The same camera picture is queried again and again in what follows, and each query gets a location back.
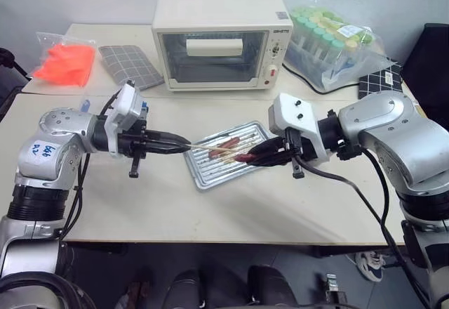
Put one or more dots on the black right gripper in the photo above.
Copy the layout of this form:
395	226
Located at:
296	149

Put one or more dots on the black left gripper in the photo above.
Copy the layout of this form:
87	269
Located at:
135	144

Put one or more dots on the red sausage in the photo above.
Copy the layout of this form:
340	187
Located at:
242	157
229	143

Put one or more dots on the thin wooden skewer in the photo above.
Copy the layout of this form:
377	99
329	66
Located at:
201	145

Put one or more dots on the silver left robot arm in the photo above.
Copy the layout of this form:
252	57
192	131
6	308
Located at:
52	154

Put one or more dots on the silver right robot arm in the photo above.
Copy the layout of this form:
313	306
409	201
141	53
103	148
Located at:
393	140

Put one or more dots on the ribbed silver metal tray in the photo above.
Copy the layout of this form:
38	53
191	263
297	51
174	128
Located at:
210	173

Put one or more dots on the grey checked cloth pad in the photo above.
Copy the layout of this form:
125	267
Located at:
129	65

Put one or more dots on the small blue clip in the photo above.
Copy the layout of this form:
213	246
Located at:
85	105

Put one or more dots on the bag of green-capped tubes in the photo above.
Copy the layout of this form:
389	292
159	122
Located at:
326	42

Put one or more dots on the plastic bag of orange items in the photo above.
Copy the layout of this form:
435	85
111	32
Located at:
66	63

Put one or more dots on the black white-grid pad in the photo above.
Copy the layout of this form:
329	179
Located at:
377	80

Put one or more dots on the cream toaster oven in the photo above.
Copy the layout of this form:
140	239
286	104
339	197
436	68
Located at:
217	17

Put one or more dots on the dark rounded shape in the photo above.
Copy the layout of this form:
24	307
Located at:
186	289

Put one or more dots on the white and blue sneaker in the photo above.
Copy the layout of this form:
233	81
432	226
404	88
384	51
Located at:
370	265

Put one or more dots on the black chair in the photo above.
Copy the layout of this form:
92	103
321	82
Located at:
8	80

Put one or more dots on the large black box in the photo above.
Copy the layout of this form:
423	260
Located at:
429	66

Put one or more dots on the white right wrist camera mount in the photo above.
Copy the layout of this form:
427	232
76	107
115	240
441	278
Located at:
291	112

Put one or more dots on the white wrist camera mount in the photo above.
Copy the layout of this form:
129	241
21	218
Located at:
291	112
126	107

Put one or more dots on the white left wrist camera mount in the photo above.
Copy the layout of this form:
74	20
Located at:
126	107

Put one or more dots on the metal table foot bracket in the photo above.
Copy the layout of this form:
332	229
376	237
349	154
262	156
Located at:
331	288

